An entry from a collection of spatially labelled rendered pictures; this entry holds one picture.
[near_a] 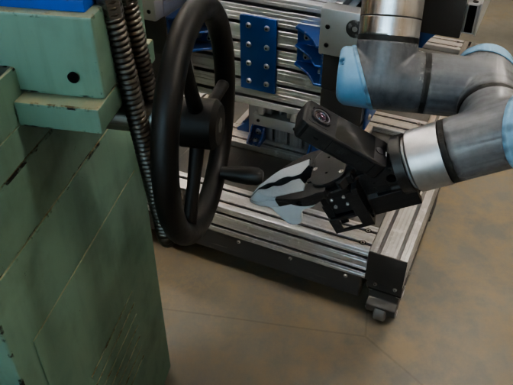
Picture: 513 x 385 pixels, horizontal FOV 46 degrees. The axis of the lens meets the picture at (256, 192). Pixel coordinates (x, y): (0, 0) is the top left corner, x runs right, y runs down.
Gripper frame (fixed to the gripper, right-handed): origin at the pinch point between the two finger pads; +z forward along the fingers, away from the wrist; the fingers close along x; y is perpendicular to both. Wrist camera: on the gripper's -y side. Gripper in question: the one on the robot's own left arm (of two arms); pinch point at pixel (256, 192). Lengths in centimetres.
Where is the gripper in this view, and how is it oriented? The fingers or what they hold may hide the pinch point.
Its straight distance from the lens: 79.3
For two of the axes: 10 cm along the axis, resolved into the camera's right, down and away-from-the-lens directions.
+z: -8.5, 2.5, 4.6
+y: 4.9, 7.1, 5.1
